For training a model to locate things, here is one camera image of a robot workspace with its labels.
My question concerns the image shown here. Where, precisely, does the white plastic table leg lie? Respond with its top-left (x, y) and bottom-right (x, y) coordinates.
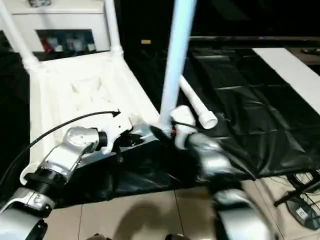
top-left (103, 0), bottom-right (125, 59)
top-left (159, 0), bottom-right (199, 131)
top-left (179, 75), bottom-right (219, 130)
top-left (0, 0), bottom-right (41, 73)

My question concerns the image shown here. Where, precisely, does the white plastic stool seat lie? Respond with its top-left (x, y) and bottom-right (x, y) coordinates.
top-left (19, 48), bottom-right (161, 186)

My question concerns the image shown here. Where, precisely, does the black work mat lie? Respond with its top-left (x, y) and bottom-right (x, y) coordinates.
top-left (0, 31), bottom-right (320, 210)

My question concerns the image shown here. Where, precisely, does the long black rod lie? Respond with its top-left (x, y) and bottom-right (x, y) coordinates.
top-left (188, 35), bottom-right (320, 43)

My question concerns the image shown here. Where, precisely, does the white flat sheet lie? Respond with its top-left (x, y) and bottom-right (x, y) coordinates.
top-left (251, 47), bottom-right (320, 114)

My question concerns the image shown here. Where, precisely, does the black stand foot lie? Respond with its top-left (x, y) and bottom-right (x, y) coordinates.
top-left (273, 184), bottom-right (320, 208)

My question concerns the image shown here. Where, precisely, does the white cabinet with glass doors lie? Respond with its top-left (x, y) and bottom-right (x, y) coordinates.
top-left (0, 0), bottom-right (113, 63)

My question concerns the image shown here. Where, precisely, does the grey stand base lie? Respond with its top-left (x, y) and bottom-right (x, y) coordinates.
top-left (285, 195), bottom-right (320, 231)

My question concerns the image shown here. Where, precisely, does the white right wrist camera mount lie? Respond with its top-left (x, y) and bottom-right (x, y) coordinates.
top-left (169, 105), bottom-right (198, 151)

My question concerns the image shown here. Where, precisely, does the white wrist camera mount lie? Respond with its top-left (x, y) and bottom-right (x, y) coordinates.
top-left (169, 105), bottom-right (198, 151)
top-left (100, 113), bottom-right (134, 155)

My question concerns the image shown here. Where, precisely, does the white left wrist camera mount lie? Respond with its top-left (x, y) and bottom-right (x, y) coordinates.
top-left (100, 113), bottom-right (134, 155)

